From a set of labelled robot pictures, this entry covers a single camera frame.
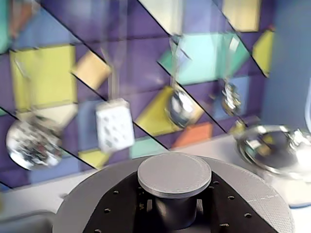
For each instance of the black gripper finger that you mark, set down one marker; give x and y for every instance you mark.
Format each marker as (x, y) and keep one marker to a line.
(121, 208)
(228, 213)

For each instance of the grey round robot mount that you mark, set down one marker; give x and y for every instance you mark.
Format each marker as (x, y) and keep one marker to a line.
(175, 172)

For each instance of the shiny steel pot lid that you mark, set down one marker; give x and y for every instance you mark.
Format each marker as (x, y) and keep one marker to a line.
(269, 143)

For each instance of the shiny steel toy pot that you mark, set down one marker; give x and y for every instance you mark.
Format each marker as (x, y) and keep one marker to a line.
(274, 167)

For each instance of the white hanging grater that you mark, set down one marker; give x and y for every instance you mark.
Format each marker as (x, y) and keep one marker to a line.
(114, 126)

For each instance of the silver toy sink basin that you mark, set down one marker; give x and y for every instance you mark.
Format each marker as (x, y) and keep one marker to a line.
(22, 223)

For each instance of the shiny round skimmer utensil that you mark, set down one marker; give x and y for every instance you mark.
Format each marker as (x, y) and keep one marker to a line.
(31, 145)

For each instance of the shiny steel ladle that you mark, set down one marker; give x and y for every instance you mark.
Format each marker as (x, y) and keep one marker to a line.
(181, 109)

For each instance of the shiny steel spoon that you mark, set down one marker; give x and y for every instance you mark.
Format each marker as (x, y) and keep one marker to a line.
(232, 98)

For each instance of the blue toy kitchen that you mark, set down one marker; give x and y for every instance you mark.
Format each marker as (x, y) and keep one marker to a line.
(145, 29)

